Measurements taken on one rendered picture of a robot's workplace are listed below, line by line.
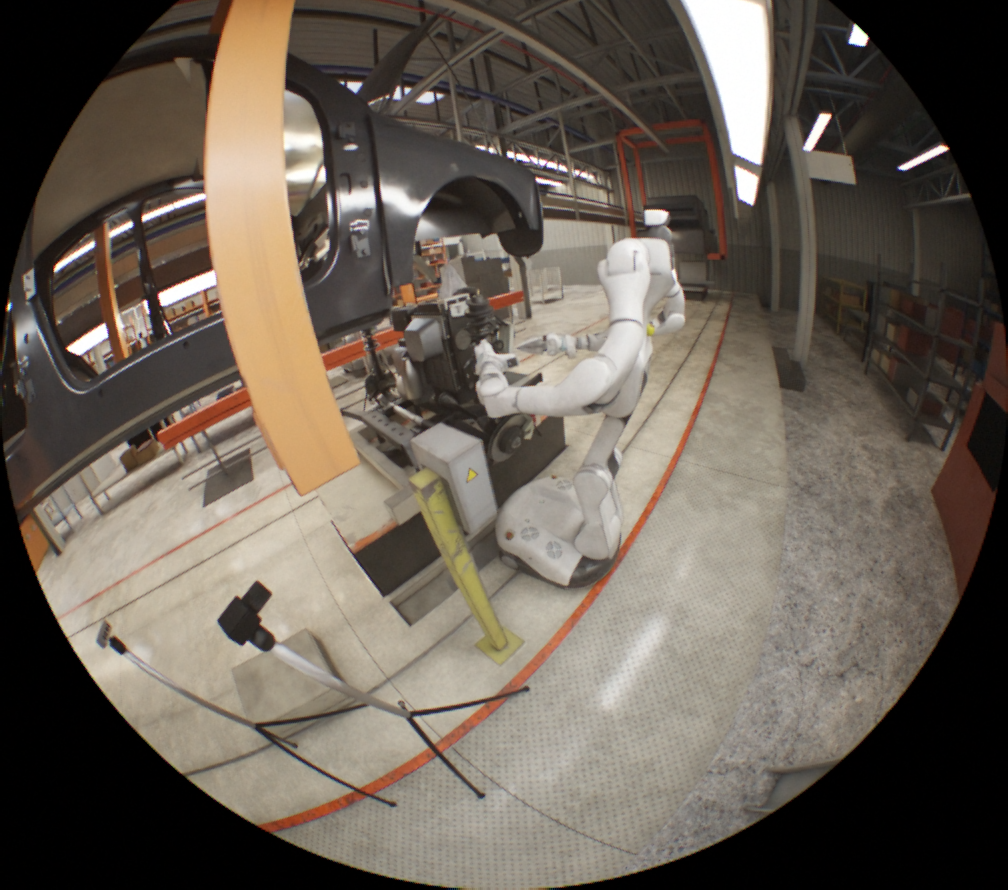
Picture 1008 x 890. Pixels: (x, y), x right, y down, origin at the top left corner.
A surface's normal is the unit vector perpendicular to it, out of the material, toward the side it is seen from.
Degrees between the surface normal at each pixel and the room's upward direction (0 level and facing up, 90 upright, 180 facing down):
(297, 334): 90
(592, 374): 47
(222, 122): 90
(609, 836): 0
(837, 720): 0
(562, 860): 0
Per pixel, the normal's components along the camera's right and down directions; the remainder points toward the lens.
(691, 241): -0.67, 0.38
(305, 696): -0.15, -0.91
